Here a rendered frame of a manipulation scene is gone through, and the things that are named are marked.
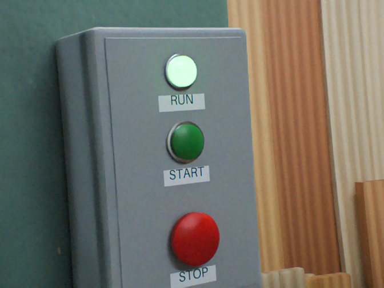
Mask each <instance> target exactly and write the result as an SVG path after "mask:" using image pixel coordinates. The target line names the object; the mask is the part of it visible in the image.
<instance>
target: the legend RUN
mask: <svg viewBox="0 0 384 288"><path fill-rule="evenodd" d="M158 103H159V112H166V111H184V110H202V109H205V98H204V93H201V94H190V95H168V96H158Z"/></svg>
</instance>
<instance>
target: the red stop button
mask: <svg viewBox="0 0 384 288"><path fill-rule="evenodd" d="M219 241H220V236H219V230H218V226H217V224H216V222H215V220H213V219H212V217H210V216H209V215H207V214H205V213H200V212H190V213H187V214H185V215H183V216H182V217H181V218H180V219H179V220H178V221H177V223H176V224H175V226H174V228H173V230H172V233H171V247H172V250H173V253H174V255H175V256H176V257H177V258H178V259H179V260H180V261H181V262H182V263H184V264H186V265H190V266H200V265H204V264H206V263H207V262H208V261H209V260H211V259H212V257H213V256H214V255H215V253H216V251H217V248H218V245H219Z"/></svg>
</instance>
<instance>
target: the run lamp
mask: <svg viewBox="0 0 384 288"><path fill-rule="evenodd" d="M196 76H197V69H196V66H195V63H194V61H193V60H192V58H190V57H189V56H188V55H185V54H176V55H173V56H171V57H170V58H169V59H168V60H167V62H166V65H165V77H166V79H167V81H168V83H169V85H170V86H172V87H174V88H176V89H187V88H189V87H190V86H191V85H192V84H193V83H194V81H195V79H196Z"/></svg>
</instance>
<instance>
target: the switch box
mask: <svg viewBox="0 0 384 288"><path fill-rule="evenodd" d="M55 49H56V54H57V69H58V78H59V93H60V102H61V110H62V126H63V142H64V151H65V166H66V182H67V198H68V207H69V223H70V238H71V255H72V260H71V263H72V272H73V288H171V279H170V274H172V273H178V272H182V271H188V270H191V269H197V268H201V267H206V266H213V265H215V273H216V281H212V282H206V283H201V284H198V285H194V286H189V287H183V288H261V287H262V278H261V258H260V251H259V238H258V218H257V199H256V198H255V179H254V161H253V141H252V131H251V112H250V93H249V74H248V63H247V43H246V33H245V31H244V30H243V29H242V28H239V27H208V28H187V27H95V28H92V29H89V30H85V31H82V32H78V33H75V34H72V35H68V36H66V37H62V38H60V39H59V40H57V41H56V43H55ZM176 54H185V55H188V56H189V57H190V58H192V60H193V61H194V63H195V66H196V69H197V76H196V79H195V81H194V83H193V84H192V85H191V86H190V87H189V88H187V89H176V88H174V87H172V86H170V85H169V83H168V81H167V79H166V77H165V65H166V62H167V60H168V59H169V58H170V57H171V56H173V55H176ZM201 93H204V98H205V109H202V110H184V111H166V112H159V103H158V96H168V95H190V94H201ZM182 121H189V122H192V123H194V124H196V125H198V126H199V127H200V129H201V131H202V132H203V136H204V140H205V144H204V148H203V151H202V153H201V155H200V157H199V158H198V159H196V160H195V161H193V162H190V163H181V162H178V161H176V160H175V159H173V158H172V157H171V155H170V154H169V152H168V150H167V146H166V138H167V135H168V132H169V130H170V128H171V127H173V126H174V125H175V124H176V123H178V122H182ZM199 166H209V180H210V181H204V182H199V183H190V184H184V185H175V186H165V183H164V173H163V171H167V170H177V169H182V168H188V167H199ZM190 212H200V213H205V214H207V215H209V216H210V217H212V219H213V220H215V222H216V224H217V226H218V230H219V236H220V241H219V245H218V248H217V251H216V253H215V255H214V256H213V257H212V259H211V260H209V261H208V262H207V263H206V264H204V265H200V266H190V265H186V264H184V263H182V262H181V261H180V260H179V259H178V258H177V257H176V256H175V255H174V253H173V250H172V247H171V233H172V230H173V228H174V226H175V224H176V223H177V221H178V220H179V219H180V218H181V217H182V216H183V215H185V214H187V213H190Z"/></svg>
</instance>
